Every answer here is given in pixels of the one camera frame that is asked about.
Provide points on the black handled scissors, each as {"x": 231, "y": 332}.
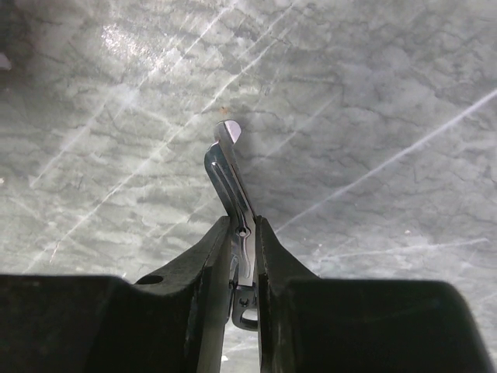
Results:
{"x": 222, "y": 168}

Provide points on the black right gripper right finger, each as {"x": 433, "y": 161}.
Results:
{"x": 276, "y": 270}

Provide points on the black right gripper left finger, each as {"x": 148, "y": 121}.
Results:
{"x": 184, "y": 329}

